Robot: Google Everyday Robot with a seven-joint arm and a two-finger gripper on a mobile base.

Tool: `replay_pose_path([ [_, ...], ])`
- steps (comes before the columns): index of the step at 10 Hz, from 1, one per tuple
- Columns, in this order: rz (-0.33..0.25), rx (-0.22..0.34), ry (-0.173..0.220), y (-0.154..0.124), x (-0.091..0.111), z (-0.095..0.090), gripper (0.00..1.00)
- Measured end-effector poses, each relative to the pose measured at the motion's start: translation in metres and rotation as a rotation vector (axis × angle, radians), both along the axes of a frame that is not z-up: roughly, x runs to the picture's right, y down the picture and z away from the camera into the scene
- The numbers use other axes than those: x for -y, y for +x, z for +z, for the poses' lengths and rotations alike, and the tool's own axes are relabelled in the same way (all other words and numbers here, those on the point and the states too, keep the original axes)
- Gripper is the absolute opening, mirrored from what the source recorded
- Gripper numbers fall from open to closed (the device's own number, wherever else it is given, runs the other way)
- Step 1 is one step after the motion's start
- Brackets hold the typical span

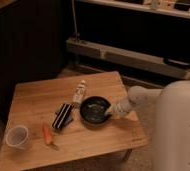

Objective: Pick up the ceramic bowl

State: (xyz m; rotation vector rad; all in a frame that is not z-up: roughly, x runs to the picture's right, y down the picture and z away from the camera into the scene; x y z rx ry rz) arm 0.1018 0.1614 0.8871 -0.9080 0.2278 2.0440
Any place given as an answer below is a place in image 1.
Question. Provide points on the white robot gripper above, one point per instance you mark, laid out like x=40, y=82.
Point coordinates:
x=120, y=108

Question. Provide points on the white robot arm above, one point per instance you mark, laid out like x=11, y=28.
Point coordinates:
x=137, y=96

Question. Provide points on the white bottle with label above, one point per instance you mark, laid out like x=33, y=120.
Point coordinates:
x=79, y=93

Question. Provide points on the wooden table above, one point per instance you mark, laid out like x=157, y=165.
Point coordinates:
x=35, y=103

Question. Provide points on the grey baseboard heater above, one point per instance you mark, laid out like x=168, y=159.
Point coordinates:
x=126, y=57

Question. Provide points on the orange carrot toy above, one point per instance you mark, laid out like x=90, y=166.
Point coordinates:
x=48, y=139

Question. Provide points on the clear plastic cup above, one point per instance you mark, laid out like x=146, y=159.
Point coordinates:
x=18, y=137

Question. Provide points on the white shelf ledge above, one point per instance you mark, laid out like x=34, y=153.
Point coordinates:
x=137, y=7

